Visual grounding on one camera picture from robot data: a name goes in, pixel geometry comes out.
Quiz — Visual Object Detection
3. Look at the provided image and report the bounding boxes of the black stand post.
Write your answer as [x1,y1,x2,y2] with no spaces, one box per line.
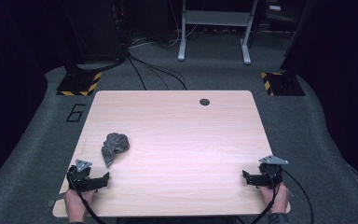
[279,0,316,75]

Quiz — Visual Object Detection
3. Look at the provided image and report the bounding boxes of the person's left hand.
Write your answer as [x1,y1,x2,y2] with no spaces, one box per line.
[62,188,96,223]

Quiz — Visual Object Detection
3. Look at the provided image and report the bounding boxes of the person's right hand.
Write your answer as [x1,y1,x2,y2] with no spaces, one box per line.
[258,182,290,215]

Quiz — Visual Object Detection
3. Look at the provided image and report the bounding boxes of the grey table bracket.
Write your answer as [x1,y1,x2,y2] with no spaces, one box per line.
[46,191,67,208]

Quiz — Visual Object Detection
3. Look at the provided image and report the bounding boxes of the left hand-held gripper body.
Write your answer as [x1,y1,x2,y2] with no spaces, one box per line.
[66,159,93,192]

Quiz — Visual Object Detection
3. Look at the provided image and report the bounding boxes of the grey fleece cloth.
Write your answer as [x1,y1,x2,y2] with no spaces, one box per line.
[101,132,131,169]

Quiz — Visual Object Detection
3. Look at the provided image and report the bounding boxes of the black floor cable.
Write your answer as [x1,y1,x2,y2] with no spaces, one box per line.
[129,54,188,91]
[126,55,148,91]

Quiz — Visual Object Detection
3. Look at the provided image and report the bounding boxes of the black hazard-striped stand base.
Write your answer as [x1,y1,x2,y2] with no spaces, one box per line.
[56,71,103,97]
[259,71,307,97]

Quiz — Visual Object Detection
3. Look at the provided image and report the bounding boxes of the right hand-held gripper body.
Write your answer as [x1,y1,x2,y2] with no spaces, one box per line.
[258,154,290,189]

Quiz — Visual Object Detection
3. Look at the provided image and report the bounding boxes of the white desk frame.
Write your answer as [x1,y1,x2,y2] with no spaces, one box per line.
[177,0,259,65]

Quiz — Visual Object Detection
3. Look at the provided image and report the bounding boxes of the black cabinet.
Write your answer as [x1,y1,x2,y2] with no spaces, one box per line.
[71,0,129,65]

